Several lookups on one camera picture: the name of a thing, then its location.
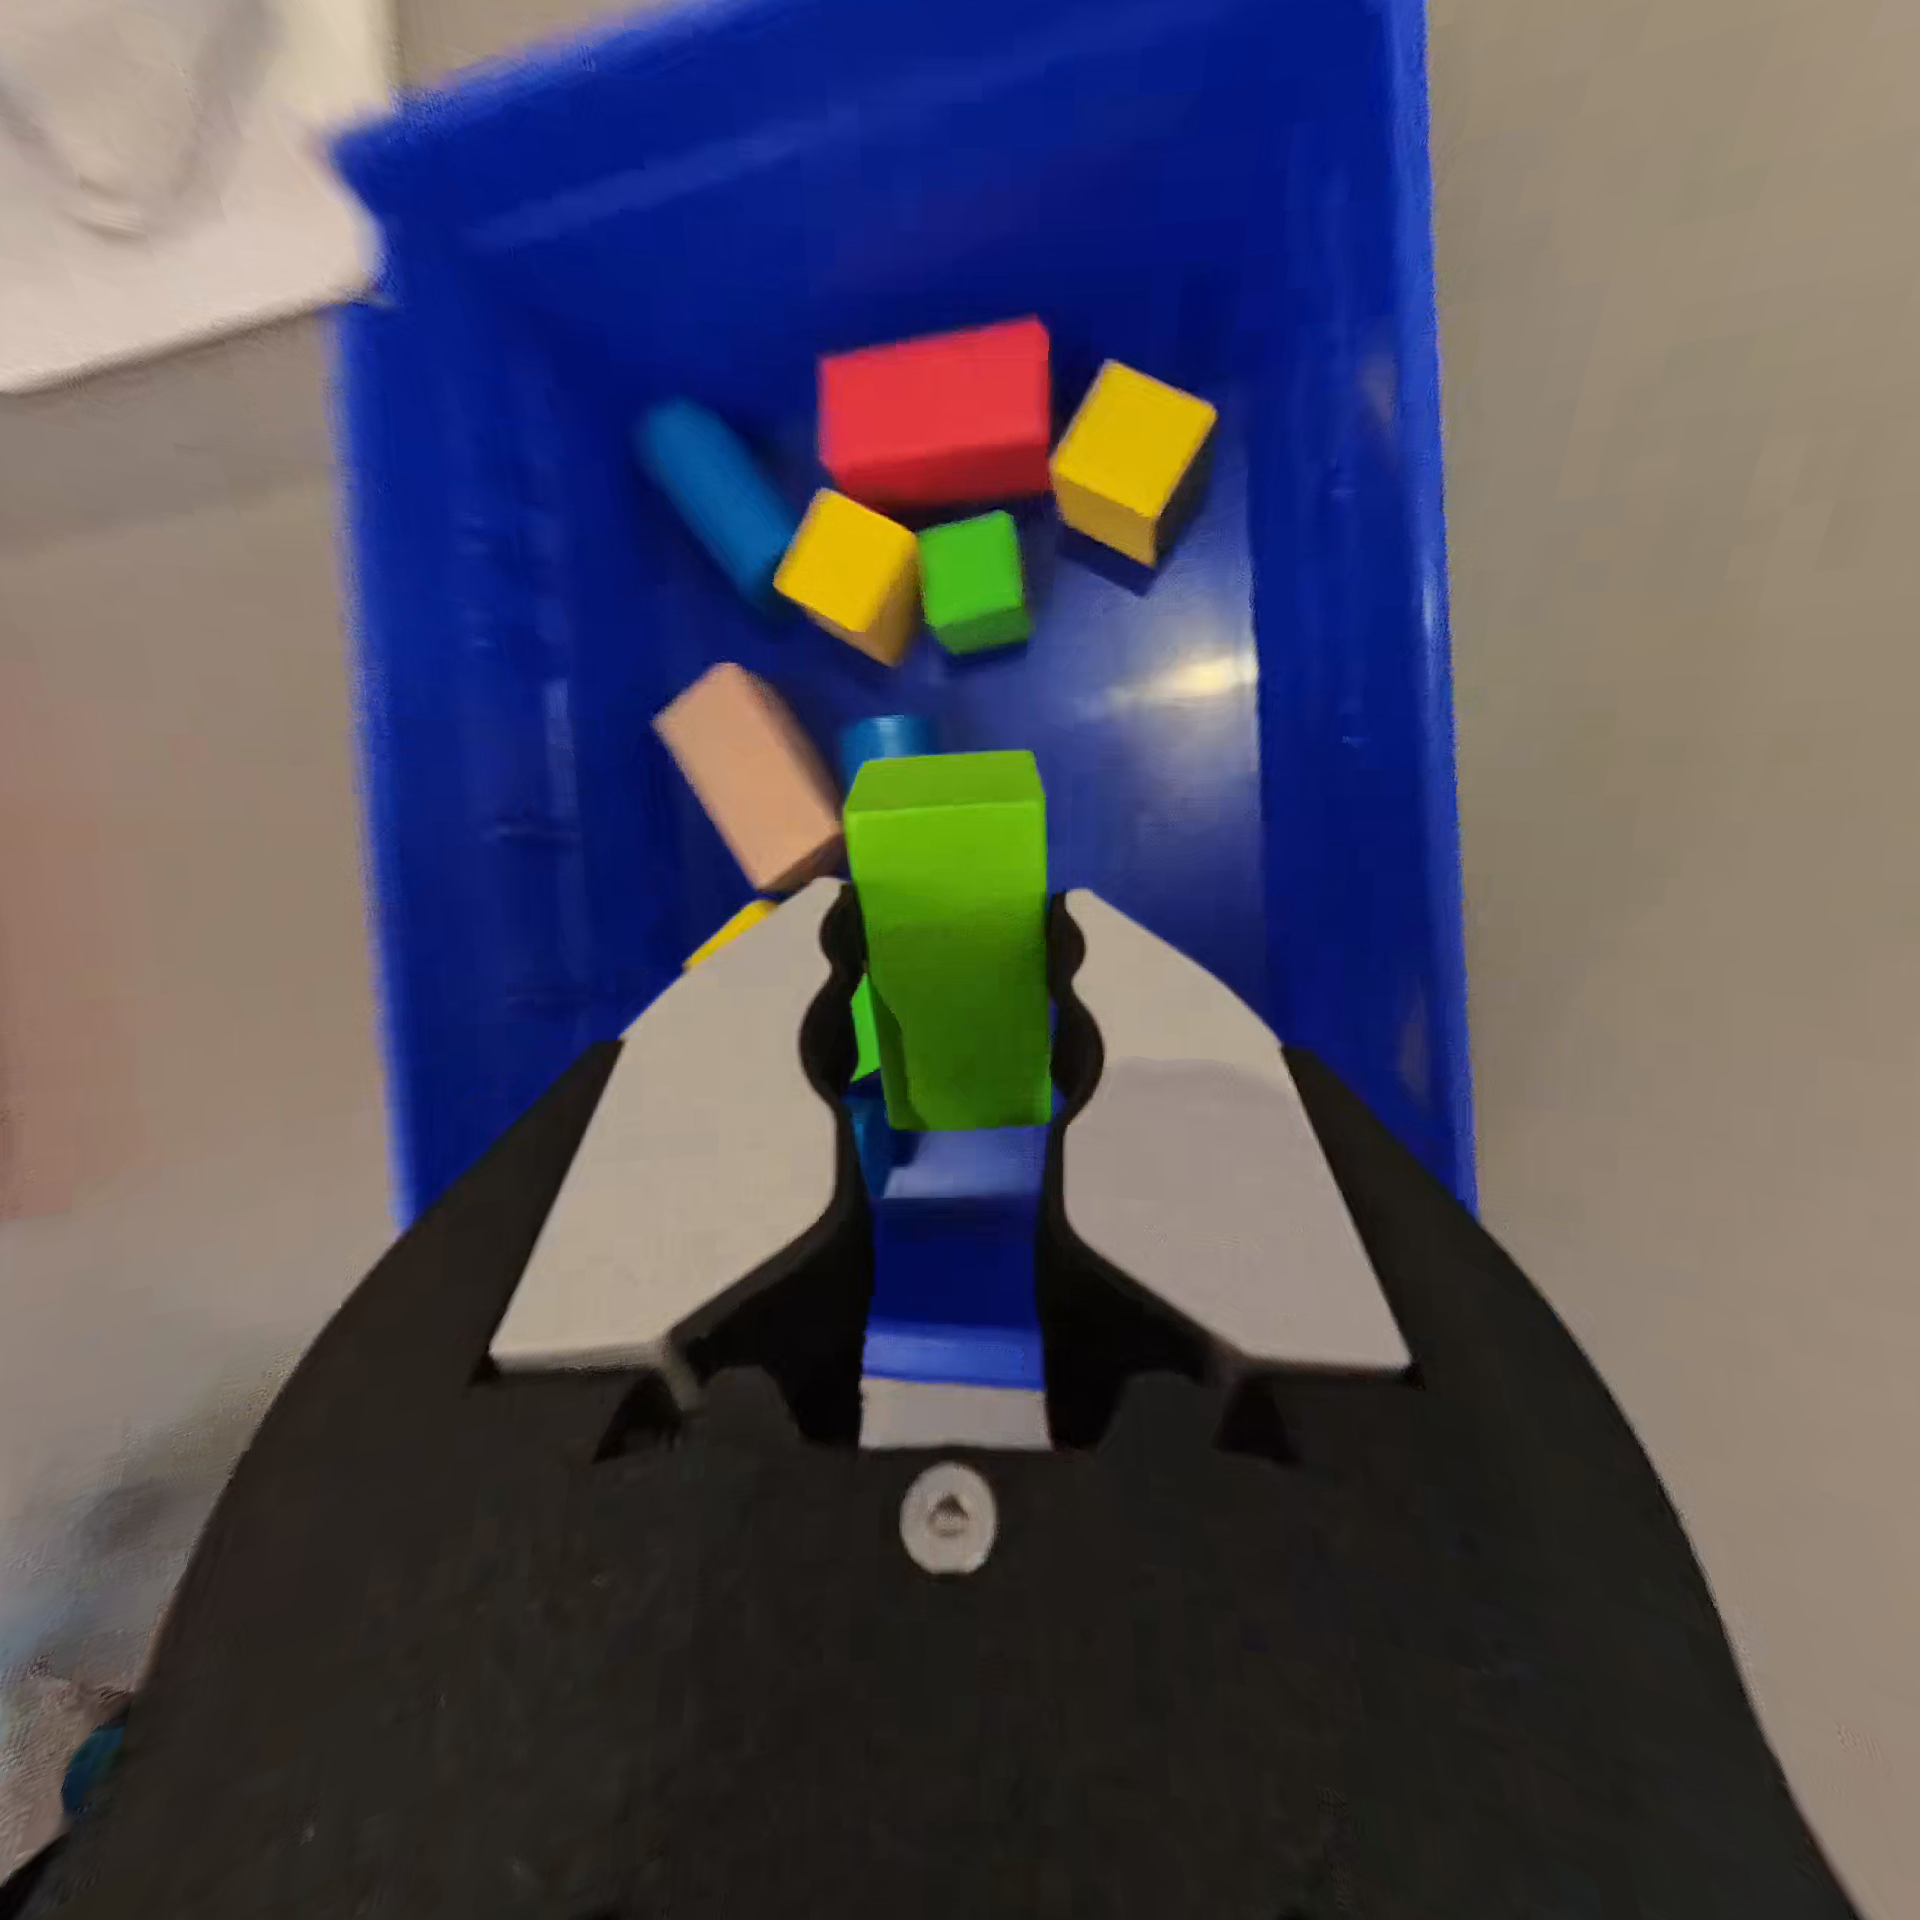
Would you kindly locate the blue wooden cylinder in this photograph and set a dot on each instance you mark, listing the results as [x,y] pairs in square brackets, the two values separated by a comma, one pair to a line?
[722,490]
[886,737]

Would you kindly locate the long green wooden block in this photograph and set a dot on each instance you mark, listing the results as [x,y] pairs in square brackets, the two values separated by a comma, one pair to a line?
[951,937]

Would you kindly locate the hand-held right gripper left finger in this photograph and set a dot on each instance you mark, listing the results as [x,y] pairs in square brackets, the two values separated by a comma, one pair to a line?
[675,1178]

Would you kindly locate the natural wooden block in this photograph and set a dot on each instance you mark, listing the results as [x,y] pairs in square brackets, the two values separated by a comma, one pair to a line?
[751,774]

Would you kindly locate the blue plastic bin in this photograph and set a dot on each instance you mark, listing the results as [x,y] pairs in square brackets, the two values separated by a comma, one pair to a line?
[1351,601]

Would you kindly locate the green wooden cube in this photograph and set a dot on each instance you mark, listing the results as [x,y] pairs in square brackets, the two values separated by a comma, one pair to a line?
[978,582]

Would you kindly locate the yellow wooden cube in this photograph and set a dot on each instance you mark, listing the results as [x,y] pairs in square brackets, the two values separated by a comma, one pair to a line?
[1134,459]

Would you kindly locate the small green wooden block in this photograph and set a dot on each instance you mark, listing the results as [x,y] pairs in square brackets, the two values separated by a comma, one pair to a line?
[865,1028]

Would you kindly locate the red wooden block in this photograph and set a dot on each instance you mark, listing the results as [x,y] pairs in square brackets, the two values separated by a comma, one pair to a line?
[938,411]

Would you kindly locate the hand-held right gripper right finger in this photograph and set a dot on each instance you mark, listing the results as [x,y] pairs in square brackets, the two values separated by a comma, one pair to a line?
[1231,1178]

